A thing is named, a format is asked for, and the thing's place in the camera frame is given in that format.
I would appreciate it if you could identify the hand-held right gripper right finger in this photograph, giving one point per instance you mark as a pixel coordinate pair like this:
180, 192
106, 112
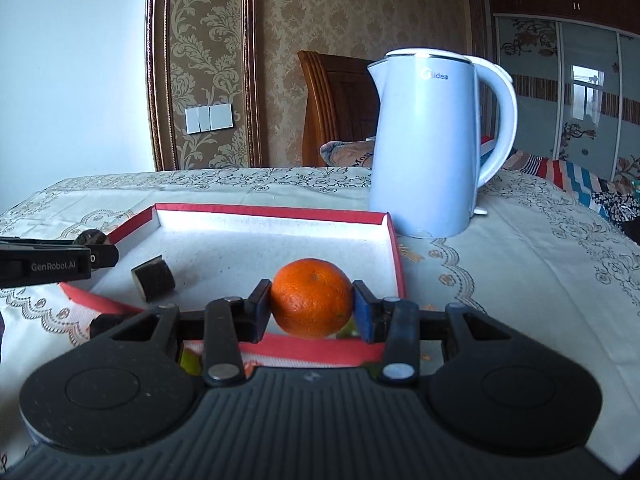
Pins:
363, 316

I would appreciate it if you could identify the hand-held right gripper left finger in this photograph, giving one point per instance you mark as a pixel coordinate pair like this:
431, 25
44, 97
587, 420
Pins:
261, 312

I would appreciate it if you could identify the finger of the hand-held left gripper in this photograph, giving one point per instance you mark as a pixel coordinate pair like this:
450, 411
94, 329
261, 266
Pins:
50, 266

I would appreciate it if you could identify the dark brown chunk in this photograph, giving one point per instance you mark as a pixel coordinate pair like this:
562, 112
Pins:
92, 236
152, 280

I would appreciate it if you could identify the orange mandarin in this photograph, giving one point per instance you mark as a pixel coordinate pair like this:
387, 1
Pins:
312, 297

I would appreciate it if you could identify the red-rimmed white box lid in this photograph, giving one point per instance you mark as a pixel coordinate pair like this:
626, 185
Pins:
280, 240

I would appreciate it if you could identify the white kettle base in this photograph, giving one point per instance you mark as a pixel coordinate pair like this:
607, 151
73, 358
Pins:
480, 211

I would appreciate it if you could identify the brown printed pillow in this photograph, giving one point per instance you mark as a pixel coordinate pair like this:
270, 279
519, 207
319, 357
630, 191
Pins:
347, 155

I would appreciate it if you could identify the white electric kettle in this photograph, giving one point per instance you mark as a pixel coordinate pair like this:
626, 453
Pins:
425, 150

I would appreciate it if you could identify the red cloth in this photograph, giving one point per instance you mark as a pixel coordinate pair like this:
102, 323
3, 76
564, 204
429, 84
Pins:
486, 144

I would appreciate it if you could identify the wooden bed headboard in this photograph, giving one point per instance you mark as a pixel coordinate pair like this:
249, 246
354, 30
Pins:
340, 105

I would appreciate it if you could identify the striped colourful blanket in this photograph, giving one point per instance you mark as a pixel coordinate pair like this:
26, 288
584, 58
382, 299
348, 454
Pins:
560, 175

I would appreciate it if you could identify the dark floral cloth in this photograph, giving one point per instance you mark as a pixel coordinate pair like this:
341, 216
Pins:
620, 210

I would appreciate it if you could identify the white wall light switch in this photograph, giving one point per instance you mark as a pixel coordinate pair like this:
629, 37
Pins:
209, 118

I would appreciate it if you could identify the wooden wall moulding frame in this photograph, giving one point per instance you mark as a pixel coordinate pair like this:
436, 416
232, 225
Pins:
250, 60

